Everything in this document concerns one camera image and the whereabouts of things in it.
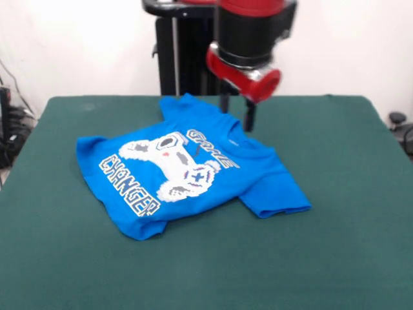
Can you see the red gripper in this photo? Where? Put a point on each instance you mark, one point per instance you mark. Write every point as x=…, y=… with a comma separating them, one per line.
x=245, y=80

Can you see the blue printed shirt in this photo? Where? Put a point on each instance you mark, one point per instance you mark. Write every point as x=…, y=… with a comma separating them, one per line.
x=193, y=181

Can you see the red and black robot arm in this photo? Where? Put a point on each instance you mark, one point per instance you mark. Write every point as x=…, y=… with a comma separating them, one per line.
x=255, y=29

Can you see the dark green table cloth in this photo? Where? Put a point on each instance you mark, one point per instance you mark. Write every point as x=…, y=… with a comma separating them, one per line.
x=322, y=242

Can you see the black office chair base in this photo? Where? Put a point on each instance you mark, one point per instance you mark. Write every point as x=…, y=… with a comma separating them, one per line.
x=403, y=129

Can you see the black box device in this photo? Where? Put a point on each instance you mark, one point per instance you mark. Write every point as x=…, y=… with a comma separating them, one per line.
x=4, y=109

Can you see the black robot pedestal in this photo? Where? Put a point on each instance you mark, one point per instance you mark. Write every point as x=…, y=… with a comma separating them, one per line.
x=180, y=58

